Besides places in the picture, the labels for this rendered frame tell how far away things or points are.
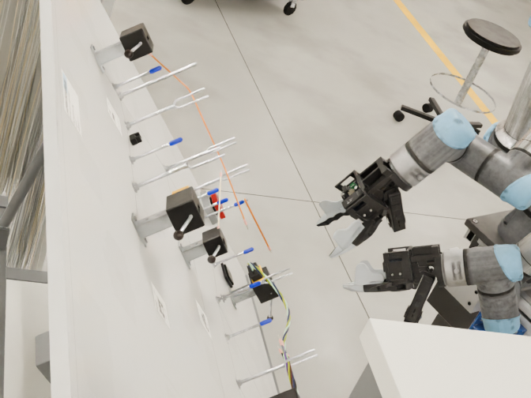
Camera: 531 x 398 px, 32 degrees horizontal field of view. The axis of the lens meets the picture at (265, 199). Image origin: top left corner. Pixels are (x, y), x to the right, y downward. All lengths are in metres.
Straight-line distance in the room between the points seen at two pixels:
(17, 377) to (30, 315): 0.18
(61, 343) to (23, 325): 1.24
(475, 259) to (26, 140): 1.18
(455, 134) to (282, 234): 2.40
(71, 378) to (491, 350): 0.34
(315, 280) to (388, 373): 3.24
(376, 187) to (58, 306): 0.99
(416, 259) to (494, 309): 0.18
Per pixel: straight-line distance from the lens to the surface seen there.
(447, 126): 1.71
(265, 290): 1.88
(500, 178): 1.79
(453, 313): 2.33
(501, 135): 2.24
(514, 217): 2.31
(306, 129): 4.92
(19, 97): 2.33
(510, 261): 1.89
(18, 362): 2.00
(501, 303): 1.93
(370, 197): 1.75
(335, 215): 1.85
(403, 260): 1.91
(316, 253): 4.03
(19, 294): 2.15
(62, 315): 0.86
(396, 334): 0.67
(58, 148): 1.06
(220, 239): 1.52
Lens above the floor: 2.24
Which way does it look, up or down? 32 degrees down
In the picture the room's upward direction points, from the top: 23 degrees clockwise
